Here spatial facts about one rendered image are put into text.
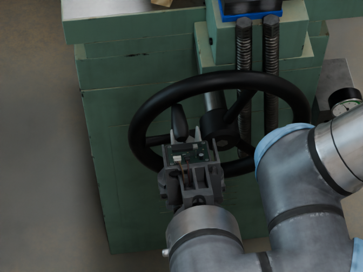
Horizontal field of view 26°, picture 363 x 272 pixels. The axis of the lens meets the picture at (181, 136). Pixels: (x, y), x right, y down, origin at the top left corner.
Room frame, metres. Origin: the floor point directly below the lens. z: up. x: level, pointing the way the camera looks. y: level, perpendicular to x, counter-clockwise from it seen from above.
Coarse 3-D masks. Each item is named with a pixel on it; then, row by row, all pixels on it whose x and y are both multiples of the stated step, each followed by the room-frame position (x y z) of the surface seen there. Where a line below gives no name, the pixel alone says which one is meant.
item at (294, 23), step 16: (208, 0) 0.83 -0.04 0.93; (208, 16) 0.83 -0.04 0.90; (288, 16) 0.78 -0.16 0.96; (304, 16) 0.78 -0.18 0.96; (224, 32) 0.75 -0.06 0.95; (256, 32) 0.76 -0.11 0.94; (288, 32) 0.77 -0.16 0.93; (304, 32) 0.77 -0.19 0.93; (224, 48) 0.75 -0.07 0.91; (256, 48) 0.76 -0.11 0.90; (288, 48) 0.77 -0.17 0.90
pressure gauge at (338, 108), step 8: (344, 88) 0.84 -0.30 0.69; (352, 88) 0.84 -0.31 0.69; (336, 96) 0.83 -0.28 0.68; (344, 96) 0.82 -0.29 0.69; (352, 96) 0.82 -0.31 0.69; (360, 96) 0.83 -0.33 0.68; (336, 104) 0.81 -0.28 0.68; (344, 104) 0.82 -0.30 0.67; (352, 104) 0.82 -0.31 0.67; (336, 112) 0.82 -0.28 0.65
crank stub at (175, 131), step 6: (174, 108) 0.65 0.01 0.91; (180, 108) 0.65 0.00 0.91; (174, 114) 0.63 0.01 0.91; (180, 114) 0.63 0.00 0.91; (174, 120) 0.62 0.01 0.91; (180, 120) 0.62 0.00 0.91; (186, 120) 0.63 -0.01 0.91; (174, 126) 0.61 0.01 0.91; (180, 126) 0.61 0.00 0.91; (186, 126) 0.61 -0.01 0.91; (174, 132) 0.60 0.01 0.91; (180, 132) 0.60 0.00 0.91; (186, 132) 0.60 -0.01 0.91; (174, 138) 0.60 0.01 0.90; (180, 138) 0.60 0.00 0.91; (186, 138) 0.60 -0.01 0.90
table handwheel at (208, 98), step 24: (216, 72) 0.68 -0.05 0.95; (240, 72) 0.68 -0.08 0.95; (264, 72) 0.69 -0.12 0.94; (168, 96) 0.66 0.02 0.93; (192, 96) 0.66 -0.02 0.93; (216, 96) 0.73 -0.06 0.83; (240, 96) 0.68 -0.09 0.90; (288, 96) 0.67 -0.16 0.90; (144, 120) 0.65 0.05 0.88; (216, 120) 0.67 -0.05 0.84; (144, 144) 0.65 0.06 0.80; (216, 144) 0.65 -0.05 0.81; (240, 144) 0.67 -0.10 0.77; (240, 168) 0.67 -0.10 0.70
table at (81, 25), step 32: (64, 0) 0.86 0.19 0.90; (96, 0) 0.86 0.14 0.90; (128, 0) 0.86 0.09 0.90; (192, 0) 0.86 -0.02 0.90; (320, 0) 0.87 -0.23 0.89; (352, 0) 0.88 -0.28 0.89; (64, 32) 0.82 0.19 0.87; (96, 32) 0.83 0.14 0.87; (128, 32) 0.83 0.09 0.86; (160, 32) 0.84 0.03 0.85; (192, 32) 0.85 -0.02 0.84; (224, 64) 0.76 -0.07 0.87; (256, 64) 0.76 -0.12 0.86; (288, 64) 0.77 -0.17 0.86
